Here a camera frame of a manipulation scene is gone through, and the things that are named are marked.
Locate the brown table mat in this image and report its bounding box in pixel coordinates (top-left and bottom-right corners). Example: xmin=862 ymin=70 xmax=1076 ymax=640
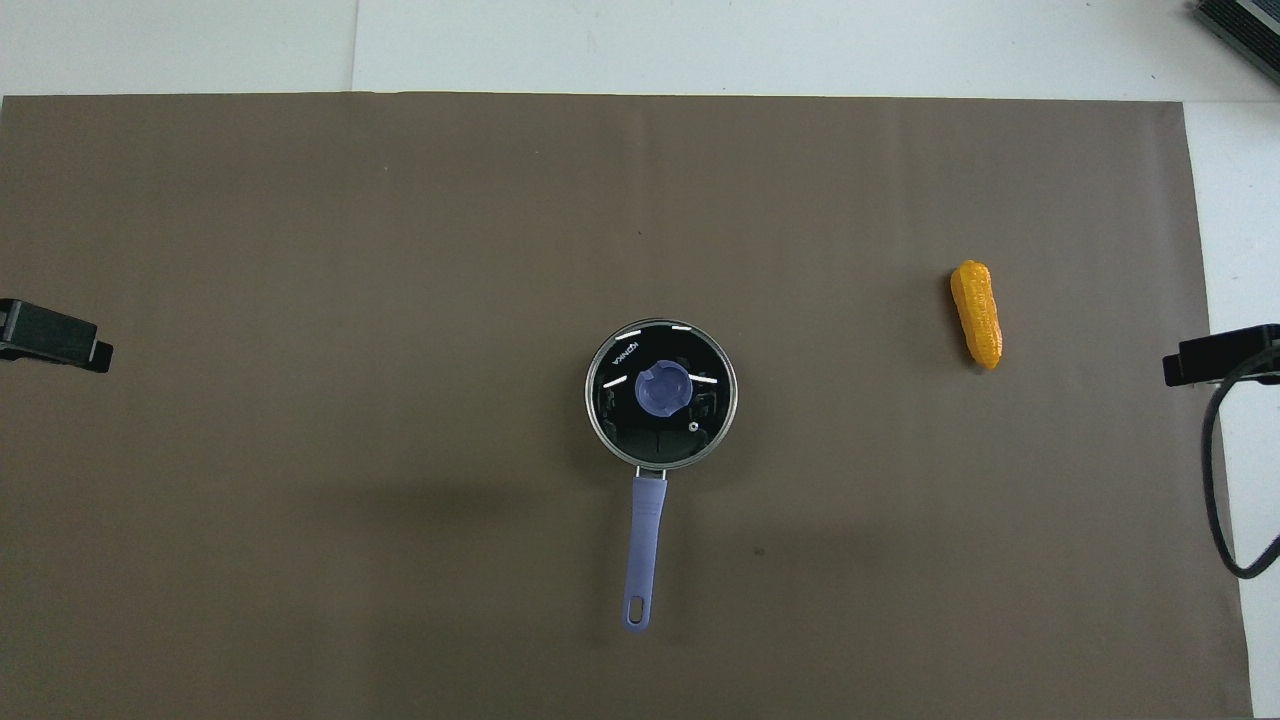
xmin=0 ymin=93 xmax=1256 ymax=720

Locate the yellow toy corn cob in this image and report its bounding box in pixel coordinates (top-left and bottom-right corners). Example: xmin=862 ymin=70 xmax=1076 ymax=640
xmin=950 ymin=260 xmax=1002 ymax=371

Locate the steel pot with purple handle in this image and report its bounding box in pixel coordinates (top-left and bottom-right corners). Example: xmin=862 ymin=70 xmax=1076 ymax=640
xmin=585 ymin=320 xmax=739 ymax=634

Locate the glass lid with purple knob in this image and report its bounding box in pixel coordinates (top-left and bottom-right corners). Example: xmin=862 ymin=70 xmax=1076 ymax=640
xmin=587 ymin=322 xmax=738 ymax=471

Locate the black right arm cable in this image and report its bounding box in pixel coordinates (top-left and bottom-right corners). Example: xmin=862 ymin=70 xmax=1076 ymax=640
xmin=1202 ymin=345 xmax=1280 ymax=581

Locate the dark ribbed metal device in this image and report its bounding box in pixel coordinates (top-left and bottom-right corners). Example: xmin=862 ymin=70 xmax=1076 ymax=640
xmin=1194 ymin=0 xmax=1280 ymax=74

